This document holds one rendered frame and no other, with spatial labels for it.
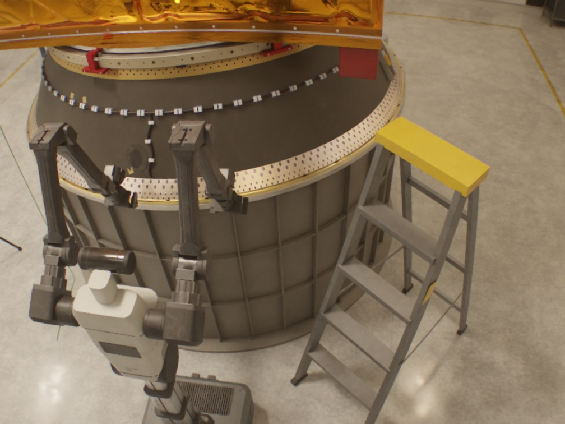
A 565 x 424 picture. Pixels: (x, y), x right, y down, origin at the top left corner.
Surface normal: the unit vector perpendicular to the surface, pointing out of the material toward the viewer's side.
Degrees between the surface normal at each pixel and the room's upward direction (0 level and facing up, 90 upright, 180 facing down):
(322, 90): 62
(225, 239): 90
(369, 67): 90
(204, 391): 0
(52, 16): 90
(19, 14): 91
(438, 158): 0
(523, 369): 0
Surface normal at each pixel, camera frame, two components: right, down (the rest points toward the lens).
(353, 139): 0.43, -0.18
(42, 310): -0.11, -0.25
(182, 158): -0.15, 0.38
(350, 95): 0.63, 0.07
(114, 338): -0.13, 0.71
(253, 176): 0.15, -0.05
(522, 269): -0.06, -0.70
